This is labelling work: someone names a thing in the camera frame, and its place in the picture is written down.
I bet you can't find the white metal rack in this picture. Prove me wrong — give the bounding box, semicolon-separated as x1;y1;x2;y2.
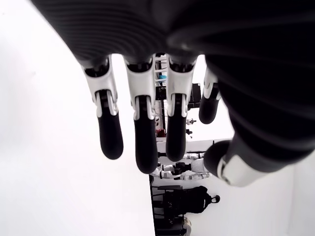
153;53;171;123

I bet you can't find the black chair with armrests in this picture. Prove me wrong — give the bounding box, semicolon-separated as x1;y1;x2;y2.
150;185;190;236

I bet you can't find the black box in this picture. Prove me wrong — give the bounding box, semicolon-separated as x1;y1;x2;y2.
189;83;202;108

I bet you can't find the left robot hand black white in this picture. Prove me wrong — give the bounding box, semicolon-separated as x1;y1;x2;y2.
29;0;315;189

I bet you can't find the black backpack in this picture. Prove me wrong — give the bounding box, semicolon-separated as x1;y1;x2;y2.
182;185;221;215

